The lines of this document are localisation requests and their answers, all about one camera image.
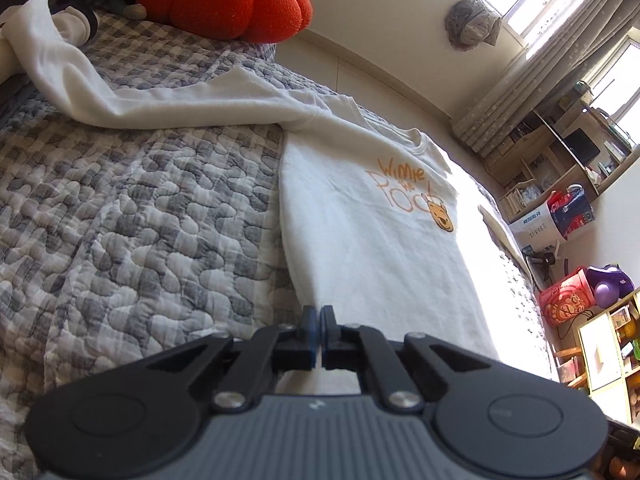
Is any white Winnie the Pooh sweatshirt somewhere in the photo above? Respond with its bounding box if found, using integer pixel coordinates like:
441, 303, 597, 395
2, 0, 501, 396

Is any red storage basket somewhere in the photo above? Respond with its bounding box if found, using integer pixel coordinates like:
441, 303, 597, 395
537, 268, 596, 327

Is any purple toy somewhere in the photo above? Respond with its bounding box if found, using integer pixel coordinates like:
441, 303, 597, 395
585, 264, 634, 309

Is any grey checked quilted bedspread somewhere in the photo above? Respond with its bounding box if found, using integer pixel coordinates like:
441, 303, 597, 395
1, 10, 558, 479

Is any black computer monitor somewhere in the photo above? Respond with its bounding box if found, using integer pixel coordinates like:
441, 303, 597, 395
564, 128, 600, 166

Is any wooden desk shelf unit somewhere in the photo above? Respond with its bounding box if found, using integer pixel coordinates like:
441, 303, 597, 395
484, 91, 639, 222

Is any cream black-cuffed garment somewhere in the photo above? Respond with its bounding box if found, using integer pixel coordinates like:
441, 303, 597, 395
0, 6, 99, 84

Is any beige patterned curtain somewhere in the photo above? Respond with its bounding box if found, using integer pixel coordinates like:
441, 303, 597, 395
452, 0, 639, 157

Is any red flower-shaped plush cushion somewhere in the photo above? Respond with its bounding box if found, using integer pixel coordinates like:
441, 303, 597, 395
127, 0, 315, 45

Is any grey hat on wall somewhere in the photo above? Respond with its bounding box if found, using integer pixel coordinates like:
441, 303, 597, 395
444, 0, 502, 51

